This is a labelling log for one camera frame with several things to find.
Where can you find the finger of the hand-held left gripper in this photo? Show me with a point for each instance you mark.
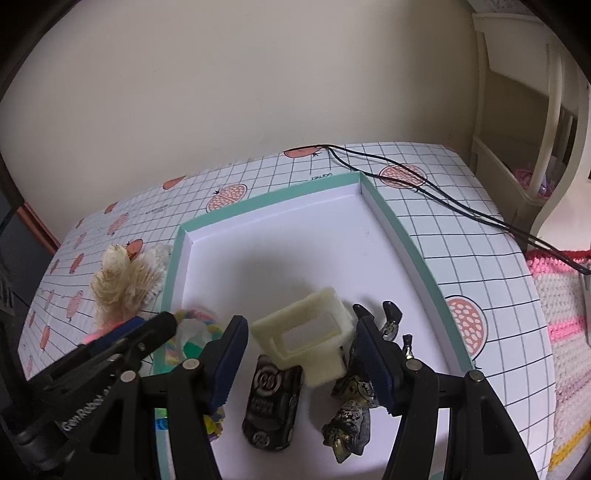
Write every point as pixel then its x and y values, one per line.
pixel 138 344
pixel 115 335

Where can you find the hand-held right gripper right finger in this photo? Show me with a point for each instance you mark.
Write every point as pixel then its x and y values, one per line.
pixel 376 364

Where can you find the teal cardboard box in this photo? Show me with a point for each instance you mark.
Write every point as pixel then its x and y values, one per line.
pixel 277 258

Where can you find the cream knitted pouch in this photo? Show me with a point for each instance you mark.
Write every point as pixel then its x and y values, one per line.
pixel 323 364

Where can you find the white plastic wrapper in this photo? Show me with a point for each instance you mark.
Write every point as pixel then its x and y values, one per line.
pixel 194 330

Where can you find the black toy car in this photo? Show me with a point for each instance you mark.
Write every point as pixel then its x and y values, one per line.
pixel 272 406

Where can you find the blond fringe tassel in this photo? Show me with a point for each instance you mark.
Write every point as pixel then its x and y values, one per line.
pixel 115 281

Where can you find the pink white crocheted blanket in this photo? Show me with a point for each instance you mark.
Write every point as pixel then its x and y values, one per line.
pixel 563 300

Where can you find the black gold action figure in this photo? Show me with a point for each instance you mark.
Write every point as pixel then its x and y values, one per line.
pixel 351 415

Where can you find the colourful flower spinner toy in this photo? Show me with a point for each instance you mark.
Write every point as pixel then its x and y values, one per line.
pixel 214 427

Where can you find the pink yarn bundle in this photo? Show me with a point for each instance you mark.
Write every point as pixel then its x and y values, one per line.
pixel 531 181

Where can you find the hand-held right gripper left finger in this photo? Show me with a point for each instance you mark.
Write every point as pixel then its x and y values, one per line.
pixel 228 355

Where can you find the dark wardrobe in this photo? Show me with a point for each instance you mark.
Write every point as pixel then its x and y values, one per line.
pixel 14 277

